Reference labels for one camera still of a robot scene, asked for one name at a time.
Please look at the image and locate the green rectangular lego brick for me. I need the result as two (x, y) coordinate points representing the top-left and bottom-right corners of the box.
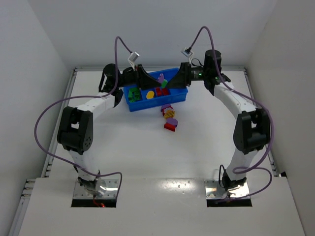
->
(128, 88), (141, 99)

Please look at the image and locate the yellow rounded lego block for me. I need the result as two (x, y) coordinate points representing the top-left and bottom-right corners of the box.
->
(146, 90), (155, 100)

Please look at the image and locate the green half-round lego block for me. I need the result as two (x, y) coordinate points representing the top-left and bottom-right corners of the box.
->
(129, 96), (142, 103)

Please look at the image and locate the green lego plate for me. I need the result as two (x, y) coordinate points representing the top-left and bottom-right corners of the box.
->
(161, 79), (168, 89)

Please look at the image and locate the red rectangular lego brick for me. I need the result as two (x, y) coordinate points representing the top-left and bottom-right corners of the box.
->
(162, 88), (171, 96)

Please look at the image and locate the purple lego brick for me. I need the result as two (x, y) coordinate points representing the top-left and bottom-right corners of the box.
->
(157, 73), (165, 84)

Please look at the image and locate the red scalloped lego block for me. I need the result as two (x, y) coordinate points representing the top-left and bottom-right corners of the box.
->
(155, 88), (163, 97)

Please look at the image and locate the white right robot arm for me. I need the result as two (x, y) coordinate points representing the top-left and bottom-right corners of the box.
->
(166, 50), (271, 190)

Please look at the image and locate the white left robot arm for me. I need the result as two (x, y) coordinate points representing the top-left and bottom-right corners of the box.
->
(57, 63), (161, 196)

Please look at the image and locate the blue divided plastic bin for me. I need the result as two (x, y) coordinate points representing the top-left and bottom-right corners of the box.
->
(123, 67), (189, 113)

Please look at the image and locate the purple cloud lego block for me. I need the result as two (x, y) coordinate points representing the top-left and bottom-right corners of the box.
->
(160, 104), (172, 113)

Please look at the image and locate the yellow striped lego block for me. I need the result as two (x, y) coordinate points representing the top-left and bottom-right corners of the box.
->
(163, 110), (175, 119)

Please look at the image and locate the purple rounded lego block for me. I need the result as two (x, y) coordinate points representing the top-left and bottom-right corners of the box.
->
(166, 118), (178, 127)

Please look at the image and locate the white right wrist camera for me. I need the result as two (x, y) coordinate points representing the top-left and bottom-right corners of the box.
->
(181, 47), (193, 64)

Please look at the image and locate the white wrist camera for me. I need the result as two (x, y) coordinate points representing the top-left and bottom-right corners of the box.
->
(181, 47), (193, 64)
(127, 52), (140, 68)

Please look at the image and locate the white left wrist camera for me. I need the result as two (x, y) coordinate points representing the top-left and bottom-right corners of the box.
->
(127, 52), (140, 68)

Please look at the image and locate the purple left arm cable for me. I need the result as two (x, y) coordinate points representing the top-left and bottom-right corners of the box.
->
(34, 36), (136, 195)

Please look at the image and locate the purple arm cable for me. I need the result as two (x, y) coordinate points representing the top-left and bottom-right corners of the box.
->
(188, 26), (275, 204)
(34, 36), (136, 195)

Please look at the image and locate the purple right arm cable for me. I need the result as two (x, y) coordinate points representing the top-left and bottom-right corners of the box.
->
(188, 26), (275, 204)

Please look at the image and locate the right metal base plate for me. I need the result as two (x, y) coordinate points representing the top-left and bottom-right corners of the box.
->
(204, 179), (250, 200)

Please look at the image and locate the metal base plate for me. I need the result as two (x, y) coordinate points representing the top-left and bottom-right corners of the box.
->
(204, 179), (250, 200)
(73, 178), (119, 200)

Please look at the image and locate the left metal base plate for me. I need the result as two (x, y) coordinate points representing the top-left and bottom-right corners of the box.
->
(73, 178), (119, 200)

